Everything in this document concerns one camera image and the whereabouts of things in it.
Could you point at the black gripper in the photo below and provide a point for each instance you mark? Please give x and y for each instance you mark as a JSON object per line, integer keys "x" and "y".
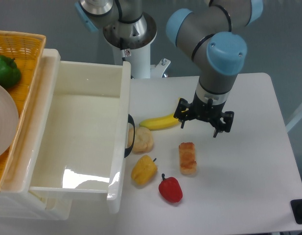
{"x": 204, "y": 111}

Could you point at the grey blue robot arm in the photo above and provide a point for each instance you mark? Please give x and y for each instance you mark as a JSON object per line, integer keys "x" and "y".
{"x": 207, "y": 39}

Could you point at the square toasted bread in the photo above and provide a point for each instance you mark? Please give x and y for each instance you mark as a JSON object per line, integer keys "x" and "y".
{"x": 187, "y": 158}

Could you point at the round bread roll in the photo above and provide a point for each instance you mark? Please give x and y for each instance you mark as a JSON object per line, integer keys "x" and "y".
{"x": 143, "y": 141}

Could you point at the yellow banana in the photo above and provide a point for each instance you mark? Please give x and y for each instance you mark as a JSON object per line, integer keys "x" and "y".
{"x": 160, "y": 123}

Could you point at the red bell pepper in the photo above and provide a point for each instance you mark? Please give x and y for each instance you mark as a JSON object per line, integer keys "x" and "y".
{"x": 170, "y": 189}

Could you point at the yellow bell pepper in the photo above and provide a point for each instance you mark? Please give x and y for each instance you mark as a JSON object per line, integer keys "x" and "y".
{"x": 144, "y": 170}

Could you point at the white open drawer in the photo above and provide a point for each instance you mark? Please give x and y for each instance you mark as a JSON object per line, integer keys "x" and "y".
{"x": 84, "y": 145}

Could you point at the black device at edge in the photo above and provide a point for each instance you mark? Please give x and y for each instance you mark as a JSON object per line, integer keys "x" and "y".
{"x": 296, "y": 206}

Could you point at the white drawer cabinet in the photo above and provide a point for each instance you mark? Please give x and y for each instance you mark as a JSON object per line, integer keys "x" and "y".
{"x": 16, "y": 199}

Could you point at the orange woven basket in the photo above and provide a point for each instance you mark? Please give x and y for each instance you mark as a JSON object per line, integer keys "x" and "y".
{"x": 27, "y": 49}

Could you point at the beige plate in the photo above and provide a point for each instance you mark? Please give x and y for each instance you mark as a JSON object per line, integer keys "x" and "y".
{"x": 9, "y": 119}

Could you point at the green bell pepper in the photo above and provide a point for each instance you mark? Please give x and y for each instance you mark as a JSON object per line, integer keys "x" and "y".
{"x": 10, "y": 75}

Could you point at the black drawer handle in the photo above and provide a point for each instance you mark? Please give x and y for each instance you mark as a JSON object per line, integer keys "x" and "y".
{"x": 131, "y": 136}

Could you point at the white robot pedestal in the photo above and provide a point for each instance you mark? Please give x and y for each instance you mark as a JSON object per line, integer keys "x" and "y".
{"x": 131, "y": 42}

